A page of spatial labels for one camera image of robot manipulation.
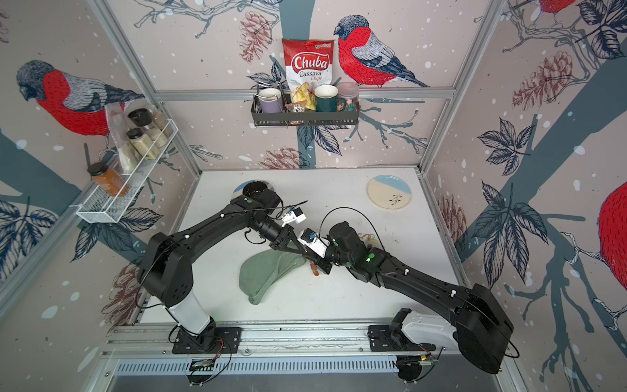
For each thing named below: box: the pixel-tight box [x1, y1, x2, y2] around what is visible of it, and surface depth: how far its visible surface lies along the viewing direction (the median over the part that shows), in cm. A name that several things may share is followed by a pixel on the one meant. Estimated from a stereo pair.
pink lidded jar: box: [337, 80, 361, 112], surface depth 87 cm
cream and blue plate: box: [366, 174, 413, 210], surface depth 114 cm
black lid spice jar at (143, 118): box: [127, 107, 169, 148], surface depth 82 cm
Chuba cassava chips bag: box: [281, 38, 336, 94], surface depth 81 cm
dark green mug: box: [314, 84, 347, 112], surface depth 85 cm
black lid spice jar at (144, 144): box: [126, 127, 161, 161], surface depth 79 cm
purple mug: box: [257, 87, 283, 114], surface depth 84 cm
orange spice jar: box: [87, 161, 131, 197], surface depth 68 cm
